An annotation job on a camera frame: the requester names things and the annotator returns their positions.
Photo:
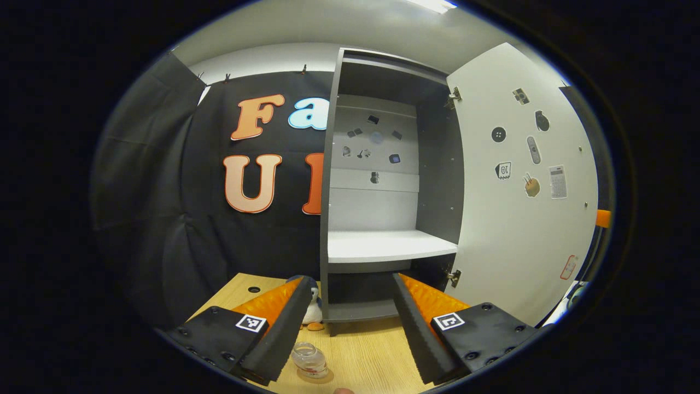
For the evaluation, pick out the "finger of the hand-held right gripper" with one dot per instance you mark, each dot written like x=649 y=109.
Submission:
x=602 y=219

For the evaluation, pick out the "clear plastic bottle red label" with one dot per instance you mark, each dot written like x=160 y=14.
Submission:
x=309 y=358

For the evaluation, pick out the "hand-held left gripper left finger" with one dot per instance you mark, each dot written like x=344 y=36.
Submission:
x=281 y=334

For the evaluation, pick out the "metal cabinet door hinge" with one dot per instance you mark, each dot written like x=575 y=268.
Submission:
x=454 y=277
x=454 y=97

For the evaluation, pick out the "white cabinet shelf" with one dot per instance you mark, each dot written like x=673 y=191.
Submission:
x=383 y=245

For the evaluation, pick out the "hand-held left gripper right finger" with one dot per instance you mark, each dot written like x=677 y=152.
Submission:
x=418 y=334

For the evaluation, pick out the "black backdrop cloth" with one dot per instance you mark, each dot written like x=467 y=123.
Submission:
x=164 y=219

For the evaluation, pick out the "white cabinet door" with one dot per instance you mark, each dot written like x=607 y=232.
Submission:
x=525 y=246

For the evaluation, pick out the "ceiling light panel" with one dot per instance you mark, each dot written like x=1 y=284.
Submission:
x=432 y=5

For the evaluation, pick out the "penguin plush toy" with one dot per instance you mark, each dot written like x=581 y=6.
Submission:
x=314 y=312

